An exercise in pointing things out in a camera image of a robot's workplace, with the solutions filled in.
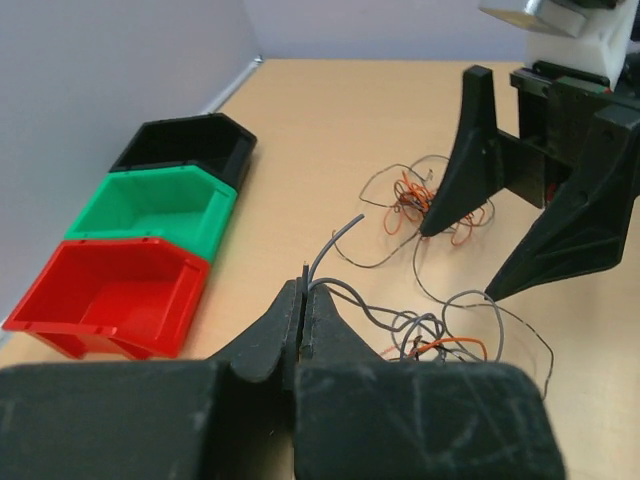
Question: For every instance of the green plastic bin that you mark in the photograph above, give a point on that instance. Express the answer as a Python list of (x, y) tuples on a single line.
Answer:
[(183, 205)]

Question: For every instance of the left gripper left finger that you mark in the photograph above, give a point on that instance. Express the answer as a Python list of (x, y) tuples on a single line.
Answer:
[(228, 416)]

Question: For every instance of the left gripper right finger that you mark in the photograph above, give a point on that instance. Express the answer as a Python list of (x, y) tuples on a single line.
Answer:
[(360, 417)]

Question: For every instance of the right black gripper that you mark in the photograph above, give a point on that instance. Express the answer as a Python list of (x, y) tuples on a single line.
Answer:
[(584, 228)]

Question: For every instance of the black plastic bin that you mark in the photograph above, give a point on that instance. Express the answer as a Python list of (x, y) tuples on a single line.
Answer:
[(213, 142)]

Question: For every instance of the red plastic bin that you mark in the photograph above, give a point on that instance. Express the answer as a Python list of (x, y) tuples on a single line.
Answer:
[(132, 297)]

